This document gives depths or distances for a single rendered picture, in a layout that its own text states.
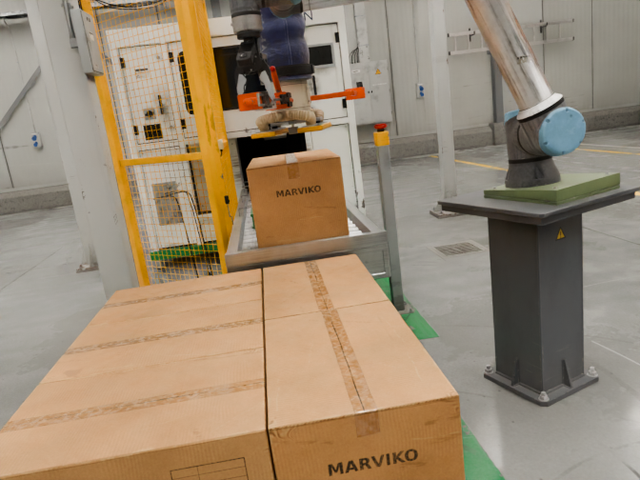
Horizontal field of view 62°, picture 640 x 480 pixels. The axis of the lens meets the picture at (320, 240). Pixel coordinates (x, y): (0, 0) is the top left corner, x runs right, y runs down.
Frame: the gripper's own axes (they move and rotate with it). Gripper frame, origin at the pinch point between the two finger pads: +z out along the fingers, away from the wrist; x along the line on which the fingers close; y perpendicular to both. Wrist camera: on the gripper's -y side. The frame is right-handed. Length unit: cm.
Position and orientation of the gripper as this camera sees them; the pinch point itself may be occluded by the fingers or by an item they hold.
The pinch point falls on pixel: (256, 100)
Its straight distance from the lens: 173.7
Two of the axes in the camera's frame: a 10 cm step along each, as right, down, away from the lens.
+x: -9.8, 0.9, 1.7
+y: 1.4, -2.5, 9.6
